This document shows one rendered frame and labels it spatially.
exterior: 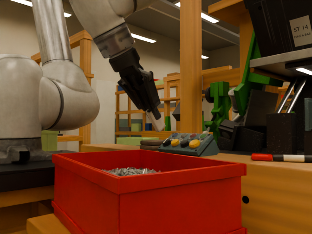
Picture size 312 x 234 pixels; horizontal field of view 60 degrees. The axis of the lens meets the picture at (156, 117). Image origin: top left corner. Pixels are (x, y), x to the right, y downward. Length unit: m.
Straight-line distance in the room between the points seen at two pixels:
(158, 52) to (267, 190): 10.33
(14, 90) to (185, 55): 1.05
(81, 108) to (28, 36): 7.31
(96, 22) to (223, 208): 0.47
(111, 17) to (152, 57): 9.88
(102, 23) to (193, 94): 0.95
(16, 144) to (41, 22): 0.44
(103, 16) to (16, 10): 7.62
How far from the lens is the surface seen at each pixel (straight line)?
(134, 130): 7.40
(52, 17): 1.00
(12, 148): 0.72
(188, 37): 1.58
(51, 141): 1.37
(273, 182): 0.58
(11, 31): 8.04
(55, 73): 0.89
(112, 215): 0.33
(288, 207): 0.58
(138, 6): 0.71
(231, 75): 1.47
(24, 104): 0.74
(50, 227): 0.54
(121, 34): 0.66
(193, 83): 1.52
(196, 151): 0.69
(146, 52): 10.35
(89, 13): 0.65
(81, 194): 0.43
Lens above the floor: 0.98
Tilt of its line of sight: 2 degrees up
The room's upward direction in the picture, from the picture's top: straight up
